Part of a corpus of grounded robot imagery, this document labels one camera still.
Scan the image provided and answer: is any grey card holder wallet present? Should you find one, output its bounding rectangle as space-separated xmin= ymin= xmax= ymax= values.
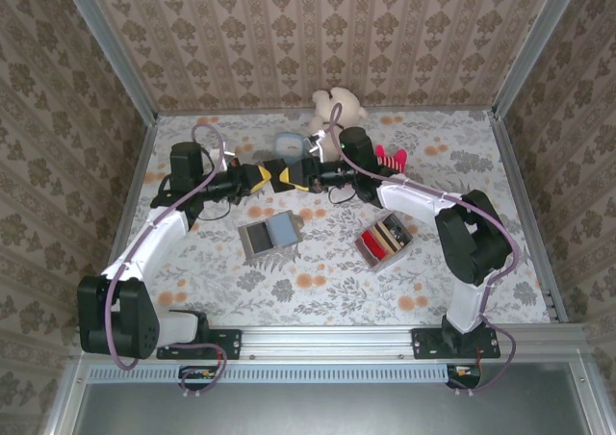
xmin=237 ymin=209 xmax=306 ymax=264

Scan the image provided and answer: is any black VIP card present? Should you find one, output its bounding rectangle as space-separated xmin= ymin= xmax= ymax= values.
xmin=248 ymin=221 xmax=274 ymax=257

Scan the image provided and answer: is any beige striped card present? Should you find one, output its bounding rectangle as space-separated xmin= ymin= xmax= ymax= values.
xmin=373 ymin=221 xmax=401 ymax=254

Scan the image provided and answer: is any red card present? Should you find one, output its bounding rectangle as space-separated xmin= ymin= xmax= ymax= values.
xmin=359 ymin=229 xmax=387 ymax=259

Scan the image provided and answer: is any small blue container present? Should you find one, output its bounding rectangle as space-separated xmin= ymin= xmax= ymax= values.
xmin=272 ymin=131 xmax=308 ymax=166

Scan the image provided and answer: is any pink striped plush toy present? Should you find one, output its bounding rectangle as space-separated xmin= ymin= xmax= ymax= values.
xmin=373 ymin=144 xmax=410 ymax=173

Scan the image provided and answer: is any white teddy bear plush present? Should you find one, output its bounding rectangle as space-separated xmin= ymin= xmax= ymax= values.
xmin=309 ymin=87 xmax=371 ymax=163

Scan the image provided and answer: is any clear acrylic box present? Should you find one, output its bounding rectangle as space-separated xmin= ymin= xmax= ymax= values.
xmin=352 ymin=212 xmax=416 ymax=275

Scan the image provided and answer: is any black controller board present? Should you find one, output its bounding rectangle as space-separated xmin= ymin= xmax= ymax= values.
xmin=445 ymin=363 xmax=483 ymax=391
xmin=178 ymin=364 xmax=219 ymax=391

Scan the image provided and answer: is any grey metal front panel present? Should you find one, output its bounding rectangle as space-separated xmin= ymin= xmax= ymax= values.
xmin=42 ymin=352 xmax=605 ymax=435

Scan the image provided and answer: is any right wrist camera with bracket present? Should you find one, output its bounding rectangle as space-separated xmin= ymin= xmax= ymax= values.
xmin=305 ymin=131 xmax=325 ymax=160

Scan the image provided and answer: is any thin black cable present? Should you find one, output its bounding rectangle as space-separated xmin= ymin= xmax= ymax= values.
xmin=327 ymin=186 xmax=360 ymax=207
xmin=195 ymin=195 xmax=238 ymax=223

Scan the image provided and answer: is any aluminium side rail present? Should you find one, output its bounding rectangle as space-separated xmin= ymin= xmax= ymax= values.
xmin=109 ymin=116 xmax=161 ymax=268
xmin=489 ymin=111 xmax=570 ymax=323

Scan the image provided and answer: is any aluminium mounting rail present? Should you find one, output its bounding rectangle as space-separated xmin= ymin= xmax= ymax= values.
xmin=206 ymin=325 xmax=449 ymax=362

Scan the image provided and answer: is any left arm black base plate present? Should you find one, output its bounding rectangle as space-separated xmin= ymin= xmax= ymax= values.
xmin=156 ymin=327 xmax=243 ymax=361

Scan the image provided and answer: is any aluminium frame post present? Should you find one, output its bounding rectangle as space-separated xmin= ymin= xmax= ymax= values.
xmin=56 ymin=0 xmax=161 ymax=124
xmin=489 ymin=0 xmax=589 ymax=119

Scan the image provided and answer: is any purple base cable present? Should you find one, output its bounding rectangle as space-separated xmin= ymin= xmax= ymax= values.
xmin=166 ymin=341 xmax=229 ymax=400
xmin=447 ymin=325 xmax=519 ymax=397

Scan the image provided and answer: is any slotted grey cable duct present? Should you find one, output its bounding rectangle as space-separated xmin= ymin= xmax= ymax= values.
xmin=89 ymin=363 xmax=448 ymax=384

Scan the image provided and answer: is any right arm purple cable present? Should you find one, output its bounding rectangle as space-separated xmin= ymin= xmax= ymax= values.
xmin=329 ymin=102 xmax=524 ymax=311

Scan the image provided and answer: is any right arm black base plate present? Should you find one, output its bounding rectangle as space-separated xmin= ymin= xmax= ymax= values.
xmin=411 ymin=326 xmax=501 ymax=361

